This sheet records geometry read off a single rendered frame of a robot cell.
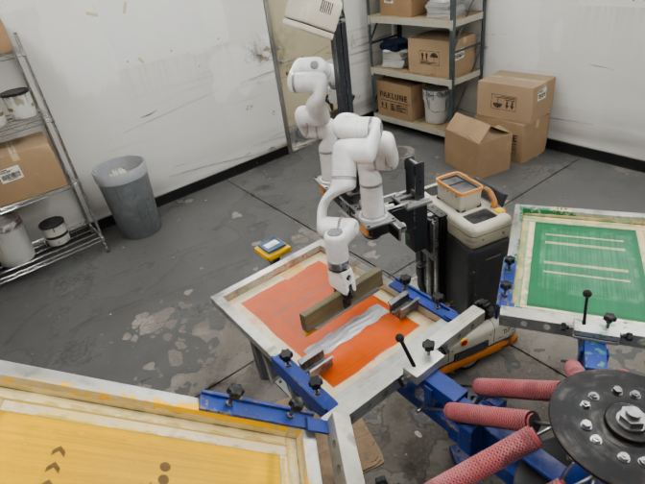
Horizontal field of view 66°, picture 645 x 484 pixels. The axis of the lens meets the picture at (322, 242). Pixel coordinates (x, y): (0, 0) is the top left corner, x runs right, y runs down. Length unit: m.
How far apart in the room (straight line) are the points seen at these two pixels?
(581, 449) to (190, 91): 4.65
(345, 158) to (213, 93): 3.76
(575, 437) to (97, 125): 4.49
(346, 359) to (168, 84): 3.83
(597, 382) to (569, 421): 0.13
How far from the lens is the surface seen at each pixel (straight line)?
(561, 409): 1.21
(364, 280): 1.79
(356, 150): 1.64
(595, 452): 1.16
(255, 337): 1.86
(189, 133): 5.27
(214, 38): 5.28
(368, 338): 1.82
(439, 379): 1.58
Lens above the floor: 2.22
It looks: 33 degrees down
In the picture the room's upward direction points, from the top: 8 degrees counter-clockwise
